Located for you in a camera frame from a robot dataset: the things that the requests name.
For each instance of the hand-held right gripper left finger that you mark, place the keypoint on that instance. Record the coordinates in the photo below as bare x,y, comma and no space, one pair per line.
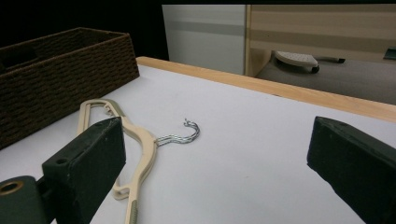
87,168

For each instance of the white cabinet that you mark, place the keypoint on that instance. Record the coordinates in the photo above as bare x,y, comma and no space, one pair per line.
205,40

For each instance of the light wooden desk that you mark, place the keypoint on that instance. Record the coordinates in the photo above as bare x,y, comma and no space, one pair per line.
320,28

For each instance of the beige clothes hanger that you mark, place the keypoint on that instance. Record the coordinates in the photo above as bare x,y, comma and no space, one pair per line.
141,137
178,139

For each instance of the brown woven basket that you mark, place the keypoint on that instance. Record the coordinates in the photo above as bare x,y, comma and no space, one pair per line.
62,77

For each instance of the office chair base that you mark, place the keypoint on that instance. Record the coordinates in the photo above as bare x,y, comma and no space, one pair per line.
297,59

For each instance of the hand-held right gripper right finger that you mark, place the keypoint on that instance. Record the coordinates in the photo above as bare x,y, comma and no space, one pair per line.
358,168

